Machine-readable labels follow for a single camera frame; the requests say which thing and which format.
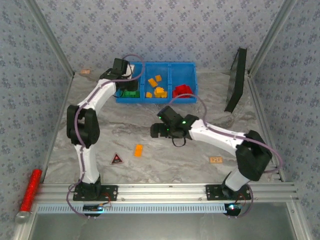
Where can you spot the red glitter tube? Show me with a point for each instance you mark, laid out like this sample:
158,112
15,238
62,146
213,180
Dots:
31,190

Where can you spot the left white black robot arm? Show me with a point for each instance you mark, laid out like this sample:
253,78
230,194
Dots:
100,92

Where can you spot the black mesh panel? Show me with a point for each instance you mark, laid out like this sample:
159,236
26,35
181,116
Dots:
236,82

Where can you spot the red small lego brick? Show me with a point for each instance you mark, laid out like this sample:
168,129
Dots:
175,94

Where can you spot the yellow small lego brick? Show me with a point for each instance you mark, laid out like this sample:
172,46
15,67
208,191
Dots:
163,95
149,95
158,78

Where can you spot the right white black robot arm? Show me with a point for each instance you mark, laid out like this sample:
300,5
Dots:
217,135

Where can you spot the orange long lego brick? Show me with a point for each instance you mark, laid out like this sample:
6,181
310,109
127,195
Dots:
138,150

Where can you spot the green long lego brick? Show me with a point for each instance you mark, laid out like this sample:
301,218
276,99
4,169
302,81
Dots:
124,94
133,94

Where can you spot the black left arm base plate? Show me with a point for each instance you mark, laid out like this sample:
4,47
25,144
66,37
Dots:
110,193

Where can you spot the blue three-compartment bin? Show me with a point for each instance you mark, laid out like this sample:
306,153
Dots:
180,75

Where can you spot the orange rectangular tag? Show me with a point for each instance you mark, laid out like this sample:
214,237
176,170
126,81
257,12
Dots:
215,159
85,71

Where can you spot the aluminium front rail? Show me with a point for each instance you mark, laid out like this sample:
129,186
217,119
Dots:
160,192

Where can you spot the black red triangular tag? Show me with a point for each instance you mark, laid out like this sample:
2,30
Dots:
117,160

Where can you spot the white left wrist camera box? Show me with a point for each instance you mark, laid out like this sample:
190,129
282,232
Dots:
130,71

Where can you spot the red long lego brick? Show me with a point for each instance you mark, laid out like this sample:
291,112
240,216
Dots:
182,89
189,93

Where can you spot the yellow long lego brick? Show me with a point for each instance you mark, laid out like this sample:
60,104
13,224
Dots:
151,82

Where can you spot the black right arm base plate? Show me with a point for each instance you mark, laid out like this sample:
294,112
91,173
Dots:
212,192

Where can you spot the aluminium side rail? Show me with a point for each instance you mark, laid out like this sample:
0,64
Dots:
257,100

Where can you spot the aluminium frame post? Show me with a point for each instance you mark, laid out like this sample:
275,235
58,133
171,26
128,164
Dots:
51,37
270,37

